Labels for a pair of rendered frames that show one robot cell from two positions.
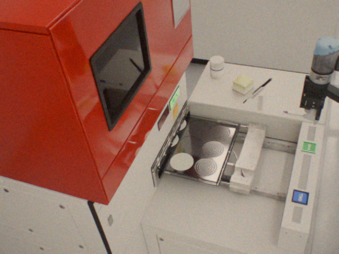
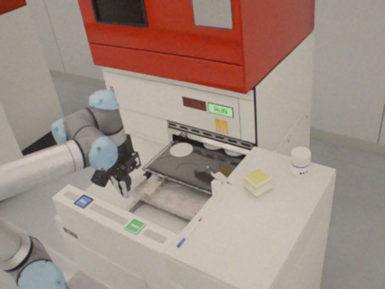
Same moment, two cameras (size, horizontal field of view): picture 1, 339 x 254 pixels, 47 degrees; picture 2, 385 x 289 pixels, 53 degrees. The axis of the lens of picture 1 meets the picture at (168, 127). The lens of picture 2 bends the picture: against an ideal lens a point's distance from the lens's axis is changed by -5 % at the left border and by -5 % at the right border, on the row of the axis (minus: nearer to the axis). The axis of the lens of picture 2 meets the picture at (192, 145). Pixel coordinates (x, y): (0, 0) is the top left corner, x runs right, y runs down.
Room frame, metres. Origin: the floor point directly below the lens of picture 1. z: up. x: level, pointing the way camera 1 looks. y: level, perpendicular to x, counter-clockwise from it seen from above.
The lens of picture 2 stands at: (1.49, -1.44, 1.93)
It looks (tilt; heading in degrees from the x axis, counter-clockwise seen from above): 35 degrees down; 103
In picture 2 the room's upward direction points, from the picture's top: 8 degrees counter-clockwise
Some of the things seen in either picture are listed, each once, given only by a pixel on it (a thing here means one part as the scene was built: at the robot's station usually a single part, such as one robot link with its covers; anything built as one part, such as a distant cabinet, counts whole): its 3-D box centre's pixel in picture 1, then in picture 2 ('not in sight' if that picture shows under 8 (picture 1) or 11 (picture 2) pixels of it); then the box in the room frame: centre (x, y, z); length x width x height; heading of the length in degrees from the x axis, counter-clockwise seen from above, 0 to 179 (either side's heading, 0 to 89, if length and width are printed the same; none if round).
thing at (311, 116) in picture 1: (311, 117); (123, 182); (1.05, -0.53, 1.14); 0.06 x 0.03 x 0.09; 64
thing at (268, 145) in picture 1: (240, 139); not in sight; (1.27, -0.32, 0.84); 0.50 x 0.02 x 0.03; 64
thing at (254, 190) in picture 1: (224, 183); (154, 185); (1.03, -0.21, 0.84); 0.50 x 0.02 x 0.03; 64
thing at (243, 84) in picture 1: (243, 85); (257, 183); (1.46, -0.38, 1.00); 0.07 x 0.07 x 0.07; 39
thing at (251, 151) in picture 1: (249, 158); (169, 201); (1.12, -0.33, 0.87); 0.36 x 0.08 x 0.03; 154
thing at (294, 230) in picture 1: (302, 181); (113, 227); (0.94, -0.50, 0.89); 0.55 x 0.09 x 0.14; 154
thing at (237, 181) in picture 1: (240, 181); (138, 183); (0.98, -0.26, 0.89); 0.08 x 0.03 x 0.03; 64
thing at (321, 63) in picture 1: (326, 55); (104, 112); (1.06, -0.55, 1.40); 0.09 x 0.08 x 0.11; 47
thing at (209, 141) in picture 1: (189, 144); (201, 156); (1.22, -0.08, 0.90); 0.34 x 0.34 x 0.01; 64
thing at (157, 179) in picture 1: (172, 143); (208, 146); (1.24, -0.01, 0.89); 0.44 x 0.02 x 0.10; 154
